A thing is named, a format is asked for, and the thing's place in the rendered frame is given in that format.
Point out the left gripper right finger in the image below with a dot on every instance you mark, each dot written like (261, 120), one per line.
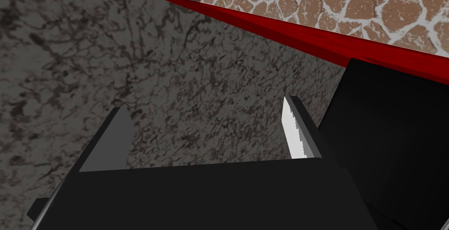
(301, 139)

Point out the black box cabinet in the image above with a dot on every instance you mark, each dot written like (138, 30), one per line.
(389, 135)

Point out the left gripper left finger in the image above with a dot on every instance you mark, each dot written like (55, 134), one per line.
(111, 146)

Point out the red wooden board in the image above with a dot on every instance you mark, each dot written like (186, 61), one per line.
(315, 40)

